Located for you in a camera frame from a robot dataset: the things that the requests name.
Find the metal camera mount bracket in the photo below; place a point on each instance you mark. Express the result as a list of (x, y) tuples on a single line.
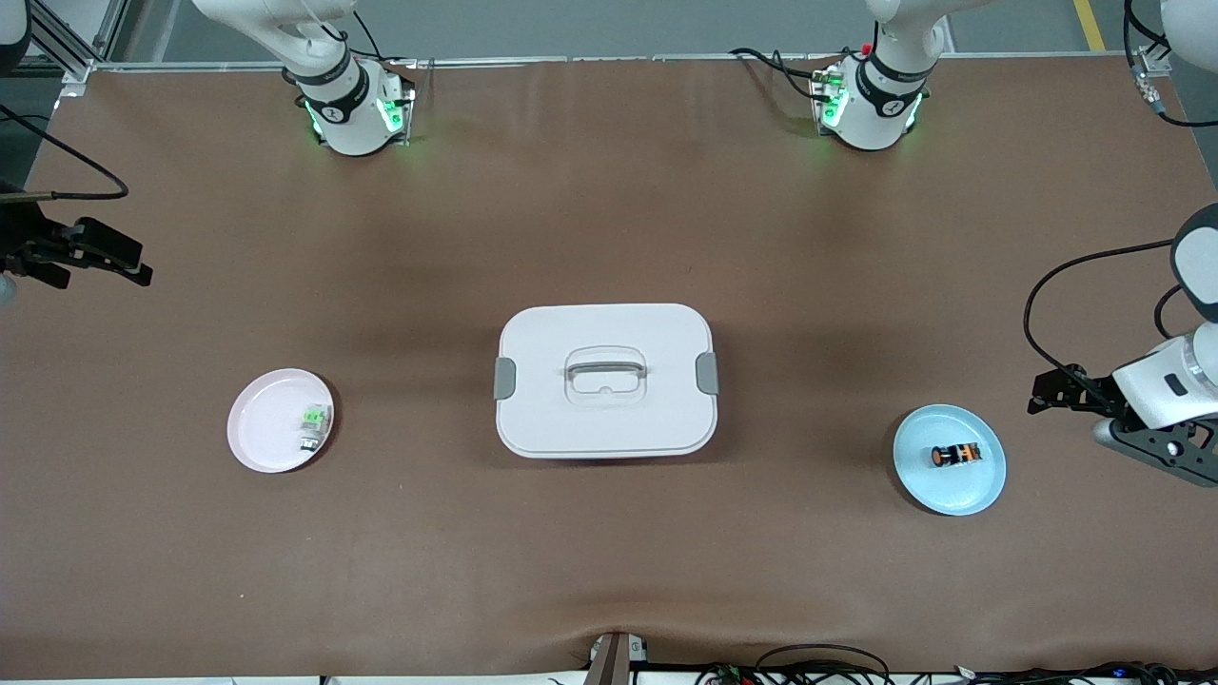
[(614, 661)]

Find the orange black push-button switch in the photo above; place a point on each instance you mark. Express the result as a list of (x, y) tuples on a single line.
[(961, 455)]

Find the green white push-button switch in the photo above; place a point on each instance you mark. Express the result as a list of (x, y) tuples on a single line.
[(312, 419)]

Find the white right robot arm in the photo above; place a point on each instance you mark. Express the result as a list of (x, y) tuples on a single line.
[(347, 105)]

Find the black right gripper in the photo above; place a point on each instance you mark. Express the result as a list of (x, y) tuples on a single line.
[(21, 235)]

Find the light blue round plate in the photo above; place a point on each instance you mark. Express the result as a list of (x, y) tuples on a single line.
[(952, 490)]

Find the aluminium frame profile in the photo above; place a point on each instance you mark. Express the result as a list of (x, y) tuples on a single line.
[(112, 29)]

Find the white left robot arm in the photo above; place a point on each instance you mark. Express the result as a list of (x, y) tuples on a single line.
[(880, 95)]

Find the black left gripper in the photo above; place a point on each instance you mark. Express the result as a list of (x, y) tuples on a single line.
[(1078, 393)]

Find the pink round plate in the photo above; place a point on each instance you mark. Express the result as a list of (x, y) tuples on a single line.
[(262, 428)]

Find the white lidded storage box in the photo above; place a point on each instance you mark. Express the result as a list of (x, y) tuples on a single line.
[(609, 409)]

